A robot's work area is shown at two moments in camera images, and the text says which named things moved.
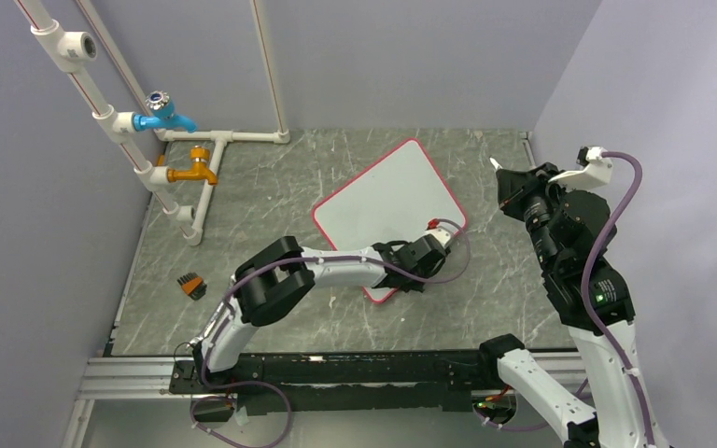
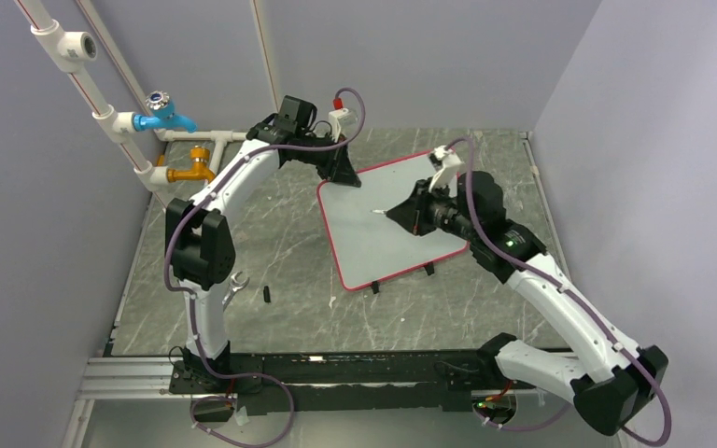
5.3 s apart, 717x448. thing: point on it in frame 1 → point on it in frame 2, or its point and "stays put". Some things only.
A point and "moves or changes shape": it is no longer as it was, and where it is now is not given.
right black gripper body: [534, 186] → [443, 213]
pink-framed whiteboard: [391, 201] moves or changes shape
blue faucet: [161, 114] stays put
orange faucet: [199, 156] stays put
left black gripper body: [414, 286] → [310, 142]
